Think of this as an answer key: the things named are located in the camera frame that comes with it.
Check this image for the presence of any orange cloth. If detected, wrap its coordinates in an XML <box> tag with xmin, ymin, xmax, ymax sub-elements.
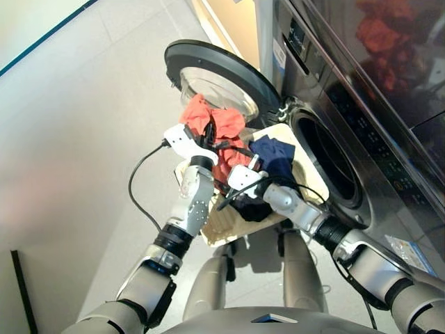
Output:
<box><xmin>179</xmin><ymin>93</ymin><xmax>257</xmax><ymax>182</ymax></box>

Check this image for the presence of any pale woven laundry basket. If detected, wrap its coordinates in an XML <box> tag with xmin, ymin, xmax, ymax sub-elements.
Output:
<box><xmin>173</xmin><ymin>123</ymin><xmax>331</xmax><ymax>248</ymax></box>

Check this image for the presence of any round washing machine door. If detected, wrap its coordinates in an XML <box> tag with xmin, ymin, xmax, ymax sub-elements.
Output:
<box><xmin>163</xmin><ymin>39</ymin><xmax>282</xmax><ymax>128</ymax></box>

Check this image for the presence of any grey washing machine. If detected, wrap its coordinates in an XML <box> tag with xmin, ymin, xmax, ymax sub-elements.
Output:
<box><xmin>255</xmin><ymin>0</ymin><xmax>445</xmax><ymax>276</ymax></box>

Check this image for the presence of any dark blue cloth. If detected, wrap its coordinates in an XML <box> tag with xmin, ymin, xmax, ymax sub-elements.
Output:
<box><xmin>248</xmin><ymin>136</ymin><xmax>296</xmax><ymax>182</ymax></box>

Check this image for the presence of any black cloth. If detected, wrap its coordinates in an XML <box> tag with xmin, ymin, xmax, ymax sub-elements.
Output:
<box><xmin>211</xmin><ymin>177</ymin><xmax>275</xmax><ymax>223</ymax></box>

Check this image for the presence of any black stand caster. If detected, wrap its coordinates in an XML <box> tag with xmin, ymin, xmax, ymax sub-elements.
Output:
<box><xmin>277</xmin><ymin>225</ymin><xmax>288</xmax><ymax>257</ymax></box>
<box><xmin>225</xmin><ymin>243</ymin><xmax>238</xmax><ymax>283</ymax></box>

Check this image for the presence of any small blue sticker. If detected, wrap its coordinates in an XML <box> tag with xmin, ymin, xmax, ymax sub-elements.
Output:
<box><xmin>272</xmin><ymin>37</ymin><xmax>288</xmax><ymax>70</ymax></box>

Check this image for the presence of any silver robot leg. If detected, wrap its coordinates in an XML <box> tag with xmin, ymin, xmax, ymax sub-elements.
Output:
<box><xmin>182</xmin><ymin>245</ymin><xmax>234</xmax><ymax>323</ymax></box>
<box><xmin>282</xmin><ymin>229</ymin><xmax>330</xmax><ymax>314</ymax></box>

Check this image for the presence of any grey robot torso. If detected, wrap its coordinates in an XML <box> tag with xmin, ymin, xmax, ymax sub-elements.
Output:
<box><xmin>166</xmin><ymin>305</ymin><xmax>383</xmax><ymax>334</ymax></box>

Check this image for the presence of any blue energy label sticker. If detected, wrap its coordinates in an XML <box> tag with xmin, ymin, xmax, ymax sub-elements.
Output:
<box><xmin>384</xmin><ymin>234</ymin><xmax>434</xmax><ymax>274</ymax></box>

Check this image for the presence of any black panel edge strip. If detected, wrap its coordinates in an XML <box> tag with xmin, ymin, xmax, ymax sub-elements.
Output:
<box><xmin>9</xmin><ymin>249</ymin><xmax>38</xmax><ymax>334</ymax></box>

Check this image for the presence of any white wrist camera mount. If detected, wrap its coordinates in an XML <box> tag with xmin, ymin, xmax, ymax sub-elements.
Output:
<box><xmin>163</xmin><ymin>124</ymin><xmax>219</xmax><ymax>166</ymax></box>
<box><xmin>227</xmin><ymin>164</ymin><xmax>269</xmax><ymax>191</ymax></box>

